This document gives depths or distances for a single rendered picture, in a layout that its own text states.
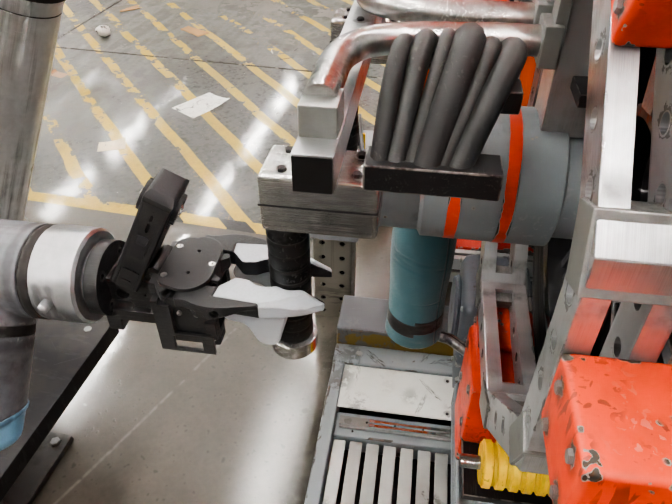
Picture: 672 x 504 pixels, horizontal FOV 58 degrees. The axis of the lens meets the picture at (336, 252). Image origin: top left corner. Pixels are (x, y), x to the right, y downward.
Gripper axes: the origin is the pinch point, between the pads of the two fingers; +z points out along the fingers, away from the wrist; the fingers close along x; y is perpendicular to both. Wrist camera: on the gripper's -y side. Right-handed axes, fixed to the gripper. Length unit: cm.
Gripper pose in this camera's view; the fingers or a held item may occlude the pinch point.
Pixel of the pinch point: (313, 281)
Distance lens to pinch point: 52.8
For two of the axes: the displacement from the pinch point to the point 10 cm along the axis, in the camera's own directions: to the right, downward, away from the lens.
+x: -1.5, 6.3, -7.7
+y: 0.0, 7.7, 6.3
